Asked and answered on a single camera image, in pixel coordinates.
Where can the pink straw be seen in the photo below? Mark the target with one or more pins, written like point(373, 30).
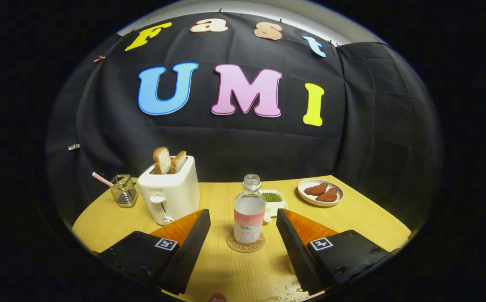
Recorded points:
point(101, 178)

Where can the wooden table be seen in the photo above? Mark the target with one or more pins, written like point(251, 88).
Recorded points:
point(243, 272)

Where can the silver clip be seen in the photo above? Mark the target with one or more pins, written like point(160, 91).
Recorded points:
point(74, 147)

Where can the white divided bean dish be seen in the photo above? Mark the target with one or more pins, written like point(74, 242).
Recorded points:
point(274, 205)

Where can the round cork coaster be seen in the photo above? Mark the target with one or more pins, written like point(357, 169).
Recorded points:
point(231, 245)

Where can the red meat piece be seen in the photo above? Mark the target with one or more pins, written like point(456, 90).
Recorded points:
point(316, 189)
point(327, 196)

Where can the white round plate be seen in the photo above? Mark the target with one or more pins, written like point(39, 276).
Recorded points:
point(306, 199)

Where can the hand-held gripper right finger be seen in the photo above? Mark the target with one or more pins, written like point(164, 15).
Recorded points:
point(297, 256)

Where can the toast bread slice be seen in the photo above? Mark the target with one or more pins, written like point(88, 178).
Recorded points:
point(162, 160)
point(178, 162)

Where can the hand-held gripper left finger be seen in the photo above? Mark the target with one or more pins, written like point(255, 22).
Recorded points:
point(188, 256)

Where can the cream toaster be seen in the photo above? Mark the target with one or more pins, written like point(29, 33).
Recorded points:
point(176, 193)

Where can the clear juice bottle pink label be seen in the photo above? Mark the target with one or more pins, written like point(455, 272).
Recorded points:
point(249, 218)

